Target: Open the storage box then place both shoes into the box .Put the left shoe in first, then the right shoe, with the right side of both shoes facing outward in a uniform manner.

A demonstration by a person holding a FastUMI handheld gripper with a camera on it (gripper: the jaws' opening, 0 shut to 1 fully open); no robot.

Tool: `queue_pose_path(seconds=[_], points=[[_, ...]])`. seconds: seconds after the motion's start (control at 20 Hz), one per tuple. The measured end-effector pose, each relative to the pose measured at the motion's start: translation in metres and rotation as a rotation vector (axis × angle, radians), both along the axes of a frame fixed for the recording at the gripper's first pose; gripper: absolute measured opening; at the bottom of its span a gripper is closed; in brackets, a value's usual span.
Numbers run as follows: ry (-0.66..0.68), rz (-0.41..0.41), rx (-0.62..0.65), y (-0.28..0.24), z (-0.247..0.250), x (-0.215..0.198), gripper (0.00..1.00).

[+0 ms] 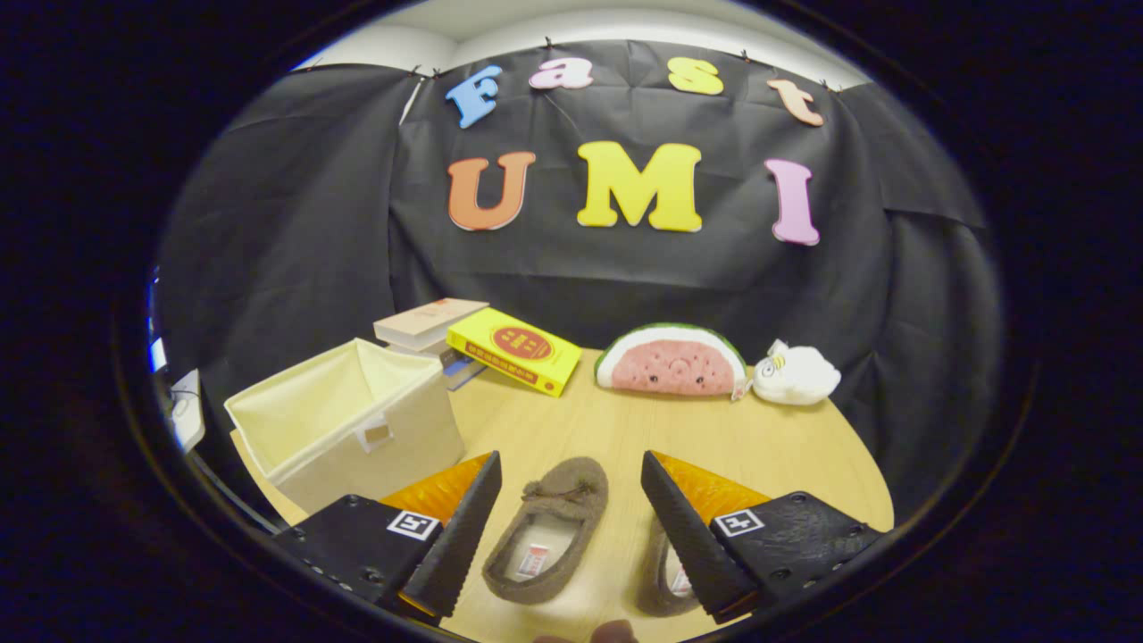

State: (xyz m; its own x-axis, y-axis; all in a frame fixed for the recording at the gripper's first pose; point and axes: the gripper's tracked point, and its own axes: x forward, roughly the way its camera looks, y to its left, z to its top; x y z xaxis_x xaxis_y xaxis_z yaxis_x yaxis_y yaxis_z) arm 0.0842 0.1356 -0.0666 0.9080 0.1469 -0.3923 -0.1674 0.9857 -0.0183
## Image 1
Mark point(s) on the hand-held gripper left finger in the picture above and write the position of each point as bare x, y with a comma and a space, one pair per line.
455, 536

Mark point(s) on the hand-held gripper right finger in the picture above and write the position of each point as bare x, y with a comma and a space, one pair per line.
692, 545

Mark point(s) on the brown fuzzy moccasin shoe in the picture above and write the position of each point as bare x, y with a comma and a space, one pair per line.
558, 487
656, 580

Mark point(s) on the beige fabric storage box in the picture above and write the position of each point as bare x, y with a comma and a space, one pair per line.
393, 446

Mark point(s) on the blue book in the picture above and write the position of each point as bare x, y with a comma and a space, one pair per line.
460, 371

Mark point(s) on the watermelon slice plush toy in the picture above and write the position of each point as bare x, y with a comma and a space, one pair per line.
670, 366

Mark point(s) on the yellow book with red circle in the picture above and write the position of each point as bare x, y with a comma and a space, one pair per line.
513, 344

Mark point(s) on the white plush toy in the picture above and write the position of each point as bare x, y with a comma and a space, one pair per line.
799, 375

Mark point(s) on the beige book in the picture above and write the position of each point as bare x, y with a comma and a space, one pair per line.
429, 320

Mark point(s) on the black backdrop cloth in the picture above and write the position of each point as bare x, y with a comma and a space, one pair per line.
625, 277

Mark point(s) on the white electrical device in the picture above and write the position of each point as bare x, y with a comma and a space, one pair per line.
187, 411

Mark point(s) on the computer monitor screen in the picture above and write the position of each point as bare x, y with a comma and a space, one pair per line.
157, 354

